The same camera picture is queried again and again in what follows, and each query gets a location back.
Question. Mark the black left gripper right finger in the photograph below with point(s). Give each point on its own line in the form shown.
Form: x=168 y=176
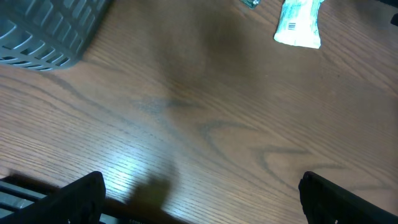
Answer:
x=324 y=202

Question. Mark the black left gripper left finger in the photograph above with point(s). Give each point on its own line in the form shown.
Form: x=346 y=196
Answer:
x=68 y=202

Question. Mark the light green wipes pack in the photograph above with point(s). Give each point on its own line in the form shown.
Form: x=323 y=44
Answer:
x=298 y=24

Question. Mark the grey plastic shopping basket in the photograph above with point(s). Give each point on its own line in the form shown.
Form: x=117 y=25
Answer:
x=43 y=35

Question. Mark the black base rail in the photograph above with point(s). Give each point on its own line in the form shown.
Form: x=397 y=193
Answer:
x=18 y=196

